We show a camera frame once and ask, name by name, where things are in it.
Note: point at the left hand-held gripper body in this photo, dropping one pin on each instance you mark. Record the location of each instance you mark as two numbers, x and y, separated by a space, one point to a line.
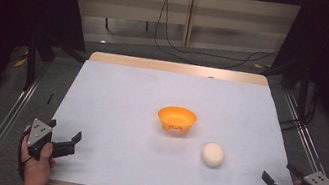
39 134

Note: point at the white round bun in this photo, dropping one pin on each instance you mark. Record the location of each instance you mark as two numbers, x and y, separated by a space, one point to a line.
212 154

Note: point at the orange plastic bowl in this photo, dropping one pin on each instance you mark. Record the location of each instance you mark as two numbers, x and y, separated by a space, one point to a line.
177 118

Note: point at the person's left hand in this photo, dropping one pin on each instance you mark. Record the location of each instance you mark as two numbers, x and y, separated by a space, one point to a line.
36 170

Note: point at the white table mat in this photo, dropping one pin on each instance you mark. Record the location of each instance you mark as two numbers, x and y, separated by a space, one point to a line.
117 138

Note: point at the black metal stand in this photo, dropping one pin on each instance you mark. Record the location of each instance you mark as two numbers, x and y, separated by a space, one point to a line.
303 95
31 63

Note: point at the yellow tape strip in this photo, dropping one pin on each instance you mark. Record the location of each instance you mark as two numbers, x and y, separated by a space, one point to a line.
20 62

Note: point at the beige vertical wall post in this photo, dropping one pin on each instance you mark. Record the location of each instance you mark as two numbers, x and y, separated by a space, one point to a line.
191 16

